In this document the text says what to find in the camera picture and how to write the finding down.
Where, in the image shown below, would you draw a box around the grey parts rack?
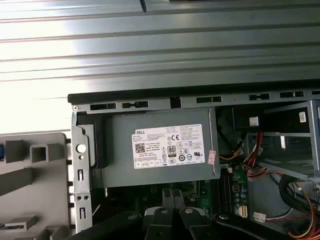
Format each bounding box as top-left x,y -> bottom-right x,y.
0,132 -> 73,240

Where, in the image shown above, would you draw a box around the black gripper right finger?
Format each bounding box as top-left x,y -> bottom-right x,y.
173,189 -> 297,240

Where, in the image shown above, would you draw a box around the grey power supply unit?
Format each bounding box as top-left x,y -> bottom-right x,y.
102,108 -> 221,188

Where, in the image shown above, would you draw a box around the yellow black wire bundle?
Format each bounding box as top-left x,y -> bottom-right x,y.
219,139 -> 245,162

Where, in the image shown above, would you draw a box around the orange red power wire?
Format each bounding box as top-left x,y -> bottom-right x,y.
287,182 -> 320,238

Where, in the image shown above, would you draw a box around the black cable bundle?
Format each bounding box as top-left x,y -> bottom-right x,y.
277,172 -> 320,216

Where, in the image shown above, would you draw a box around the black open PC case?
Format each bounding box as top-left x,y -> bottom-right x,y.
67,79 -> 320,240

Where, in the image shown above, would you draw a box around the orange red wire bundle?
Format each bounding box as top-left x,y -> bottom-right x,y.
241,131 -> 272,177

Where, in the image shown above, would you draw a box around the metal optical drive cage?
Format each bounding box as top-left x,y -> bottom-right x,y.
246,99 -> 320,182

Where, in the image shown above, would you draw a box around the thin wires with white plug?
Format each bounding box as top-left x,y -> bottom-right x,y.
252,211 -> 311,224

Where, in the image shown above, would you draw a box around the green motherboard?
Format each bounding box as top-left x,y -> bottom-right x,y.
107,166 -> 249,226

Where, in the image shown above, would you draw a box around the black RAM slot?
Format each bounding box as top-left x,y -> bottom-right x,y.
218,172 -> 224,216
213,172 -> 219,217
223,172 -> 229,216
227,172 -> 233,216

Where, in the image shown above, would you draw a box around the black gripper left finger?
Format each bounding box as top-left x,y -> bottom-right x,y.
71,189 -> 175,240

